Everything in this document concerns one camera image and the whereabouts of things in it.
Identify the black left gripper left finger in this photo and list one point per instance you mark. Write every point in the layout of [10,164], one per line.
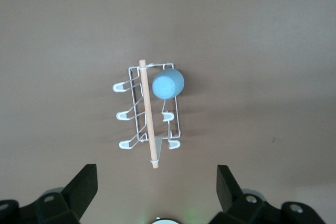
[78,197]

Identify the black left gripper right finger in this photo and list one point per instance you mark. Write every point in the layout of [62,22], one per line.
[231,200]

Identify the blue plastic cup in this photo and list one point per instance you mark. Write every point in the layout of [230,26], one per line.
[165,87]

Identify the brown table cover sheet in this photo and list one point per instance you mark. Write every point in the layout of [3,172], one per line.
[52,51]

